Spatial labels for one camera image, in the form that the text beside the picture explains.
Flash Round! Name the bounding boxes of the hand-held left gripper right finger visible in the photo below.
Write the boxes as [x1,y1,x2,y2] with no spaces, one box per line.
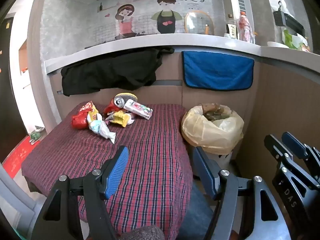
[192,146,288,240]

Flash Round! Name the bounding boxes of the yellow round pad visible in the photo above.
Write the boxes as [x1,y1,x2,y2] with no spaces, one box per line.
[114,92,138,103]

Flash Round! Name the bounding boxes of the brown fuzzy cloth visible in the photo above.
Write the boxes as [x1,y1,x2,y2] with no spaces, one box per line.
[120,225,165,240]

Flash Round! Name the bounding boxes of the red plaid cloth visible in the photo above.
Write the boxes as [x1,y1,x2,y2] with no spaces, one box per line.
[21,103,194,233]

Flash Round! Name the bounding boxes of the yellow snack wrapper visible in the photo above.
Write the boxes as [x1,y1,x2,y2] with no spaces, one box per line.
[104,111,135,128]

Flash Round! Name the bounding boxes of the pink tissue packet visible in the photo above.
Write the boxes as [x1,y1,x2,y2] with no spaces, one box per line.
[123,99,153,120]

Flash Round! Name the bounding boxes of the crushed red can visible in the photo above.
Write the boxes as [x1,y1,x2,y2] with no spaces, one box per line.
[104,96,125,117]

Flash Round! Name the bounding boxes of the red floor mat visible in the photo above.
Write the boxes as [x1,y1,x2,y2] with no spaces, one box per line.
[2,135,42,178]

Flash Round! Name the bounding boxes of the grey plastic chair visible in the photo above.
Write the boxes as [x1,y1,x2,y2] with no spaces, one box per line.
[0,165,40,240]

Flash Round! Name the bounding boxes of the black wall rack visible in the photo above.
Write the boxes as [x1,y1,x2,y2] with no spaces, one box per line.
[272,1,305,35]

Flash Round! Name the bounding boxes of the red wrapper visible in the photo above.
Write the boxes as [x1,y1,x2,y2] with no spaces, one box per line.
[72,111,90,130]

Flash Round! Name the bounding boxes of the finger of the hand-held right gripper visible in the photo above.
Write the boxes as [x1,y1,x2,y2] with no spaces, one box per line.
[282,132,320,163]
[264,134,294,170]

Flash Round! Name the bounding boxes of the bag of green vegetables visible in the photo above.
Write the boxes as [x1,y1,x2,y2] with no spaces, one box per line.
[282,29,312,52]

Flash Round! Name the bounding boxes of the cartoon wall sticker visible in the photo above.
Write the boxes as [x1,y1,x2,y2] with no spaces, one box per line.
[96,0,208,40]

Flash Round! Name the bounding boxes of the grey kitchen countertop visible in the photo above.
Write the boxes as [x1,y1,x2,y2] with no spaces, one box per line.
[44,34,320,75]

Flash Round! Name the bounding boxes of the green slippers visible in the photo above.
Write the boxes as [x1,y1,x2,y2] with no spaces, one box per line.
[29,125,46,144]

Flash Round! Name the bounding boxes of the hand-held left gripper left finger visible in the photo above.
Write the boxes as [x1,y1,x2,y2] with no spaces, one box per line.
[30,146,129,240]

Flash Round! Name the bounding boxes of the crumpled white tissue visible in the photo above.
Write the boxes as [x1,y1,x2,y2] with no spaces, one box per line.
[89,120,117,144]

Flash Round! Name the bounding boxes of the clear bottle with red label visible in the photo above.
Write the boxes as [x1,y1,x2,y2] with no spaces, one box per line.
[237,10,255,43]

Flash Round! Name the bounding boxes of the blue towel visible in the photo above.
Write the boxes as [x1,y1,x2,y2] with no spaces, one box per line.
[182,51,255,91]

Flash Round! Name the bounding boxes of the dark labelled bottle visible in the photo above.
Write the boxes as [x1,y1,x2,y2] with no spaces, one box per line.
[225,14,238,40]

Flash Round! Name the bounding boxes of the black cloth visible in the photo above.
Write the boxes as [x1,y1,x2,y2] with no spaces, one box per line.
[61,47,175,97]

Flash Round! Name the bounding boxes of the small yellow red packet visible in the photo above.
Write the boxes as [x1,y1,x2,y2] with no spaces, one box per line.
[86,109,99,125]

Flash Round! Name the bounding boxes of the black refrigerator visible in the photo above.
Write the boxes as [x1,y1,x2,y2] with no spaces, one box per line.
[0,12,28,163]

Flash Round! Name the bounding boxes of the person's blue jeans leg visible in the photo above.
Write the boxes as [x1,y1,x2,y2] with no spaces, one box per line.
[175,185,215,240]

